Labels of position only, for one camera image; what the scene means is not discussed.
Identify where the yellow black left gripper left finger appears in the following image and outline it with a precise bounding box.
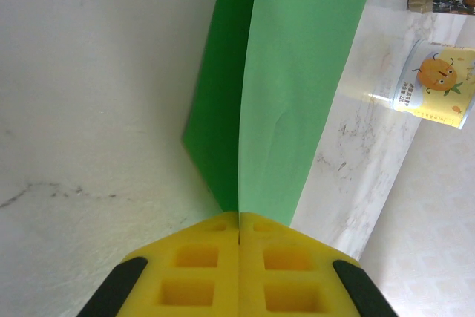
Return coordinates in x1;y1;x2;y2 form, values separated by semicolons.
76;211;240;317

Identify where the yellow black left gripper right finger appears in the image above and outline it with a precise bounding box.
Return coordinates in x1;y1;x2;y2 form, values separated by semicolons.
237;212;400;317

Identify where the green paper sheet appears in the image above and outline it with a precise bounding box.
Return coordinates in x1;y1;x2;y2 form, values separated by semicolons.
180;0;381;229

